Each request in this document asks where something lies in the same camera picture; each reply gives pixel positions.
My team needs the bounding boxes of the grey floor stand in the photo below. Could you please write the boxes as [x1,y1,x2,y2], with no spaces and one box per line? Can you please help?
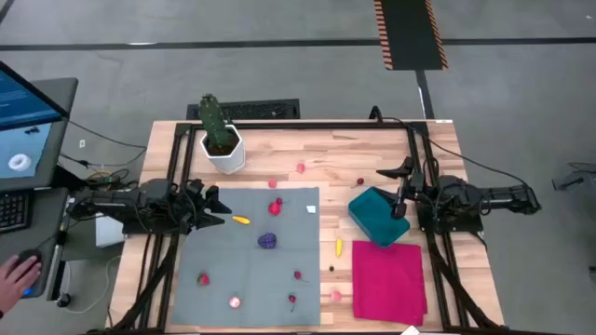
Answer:
[551,161,596,193]

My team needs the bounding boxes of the black aluminium table frame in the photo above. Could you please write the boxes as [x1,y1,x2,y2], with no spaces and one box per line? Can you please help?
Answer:
[88,119,513,335]

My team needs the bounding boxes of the white box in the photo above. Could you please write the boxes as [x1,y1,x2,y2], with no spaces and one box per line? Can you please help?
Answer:
[95,212,126,248]

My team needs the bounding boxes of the black mat with orange stripes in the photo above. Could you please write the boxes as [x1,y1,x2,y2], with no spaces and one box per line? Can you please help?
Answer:
[373,0,449,72]

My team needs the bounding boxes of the magenta cloth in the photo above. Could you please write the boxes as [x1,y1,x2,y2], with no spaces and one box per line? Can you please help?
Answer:
[351,239,428,327]

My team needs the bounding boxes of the grey cloth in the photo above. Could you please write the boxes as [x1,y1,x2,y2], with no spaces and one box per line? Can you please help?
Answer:
[169,186,322,328]

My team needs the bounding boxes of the black computer mouse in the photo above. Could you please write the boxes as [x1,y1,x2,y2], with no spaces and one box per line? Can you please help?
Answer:
[17,248,44,299]

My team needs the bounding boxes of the black floor grate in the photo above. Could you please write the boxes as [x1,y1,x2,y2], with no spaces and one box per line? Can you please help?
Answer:
[186,98,301,121]

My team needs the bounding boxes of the thin black floor cable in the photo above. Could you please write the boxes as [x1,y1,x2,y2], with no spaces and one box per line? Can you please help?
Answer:
[67,119,148,151]

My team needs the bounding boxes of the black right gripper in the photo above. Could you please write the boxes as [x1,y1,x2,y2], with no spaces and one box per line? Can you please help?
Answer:
[375,156,427,221]

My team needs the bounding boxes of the white hexagonal plant pot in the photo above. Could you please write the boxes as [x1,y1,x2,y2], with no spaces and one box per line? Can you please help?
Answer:
[199,124,247,176]

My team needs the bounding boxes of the teal plastic container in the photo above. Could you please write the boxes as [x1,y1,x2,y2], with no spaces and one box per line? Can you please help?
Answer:
[347,186,412,248]

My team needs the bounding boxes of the computer monitor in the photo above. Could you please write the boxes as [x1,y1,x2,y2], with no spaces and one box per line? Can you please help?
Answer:
[0,60,79,193]

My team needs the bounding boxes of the person's hand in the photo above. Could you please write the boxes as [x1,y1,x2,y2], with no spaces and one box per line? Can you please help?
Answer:
[0,254,42,316]

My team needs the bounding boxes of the grey desk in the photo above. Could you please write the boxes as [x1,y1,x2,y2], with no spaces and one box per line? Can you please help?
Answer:
[0,185,71,303]

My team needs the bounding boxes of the black keyboard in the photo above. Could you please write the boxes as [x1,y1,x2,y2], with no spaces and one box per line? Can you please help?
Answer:
[0,191,29,234]

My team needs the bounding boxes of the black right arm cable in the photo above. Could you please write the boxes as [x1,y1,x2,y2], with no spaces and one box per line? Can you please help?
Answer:
[369,105,532,188]

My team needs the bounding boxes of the green cactus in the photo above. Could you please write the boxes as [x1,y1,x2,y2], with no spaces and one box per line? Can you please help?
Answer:
[197,93,233,149]

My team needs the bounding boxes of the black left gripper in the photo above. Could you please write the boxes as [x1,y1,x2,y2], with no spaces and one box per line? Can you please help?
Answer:
[179,178,233,234]

